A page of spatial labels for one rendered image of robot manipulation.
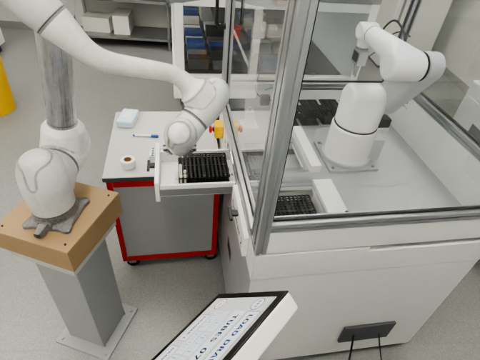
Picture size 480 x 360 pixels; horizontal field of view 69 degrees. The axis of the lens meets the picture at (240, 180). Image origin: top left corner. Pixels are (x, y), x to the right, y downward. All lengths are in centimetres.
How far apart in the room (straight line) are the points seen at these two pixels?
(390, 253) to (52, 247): 121
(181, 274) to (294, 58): 174
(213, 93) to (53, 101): 55
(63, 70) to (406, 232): 127
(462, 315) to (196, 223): 170
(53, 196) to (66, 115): 29
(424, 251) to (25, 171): 143
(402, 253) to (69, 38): 129
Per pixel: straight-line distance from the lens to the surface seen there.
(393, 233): 134
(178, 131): 110
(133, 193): 186
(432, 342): 244
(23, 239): 147
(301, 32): 78
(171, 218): 199
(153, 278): 229
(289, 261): 127
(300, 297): 150
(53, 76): 133
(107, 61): 110
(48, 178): 132
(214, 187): 152
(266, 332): 80
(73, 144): 145
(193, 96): 115
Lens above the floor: 189
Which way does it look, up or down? 40 degrees down
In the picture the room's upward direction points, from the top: 6 degrees clockwise
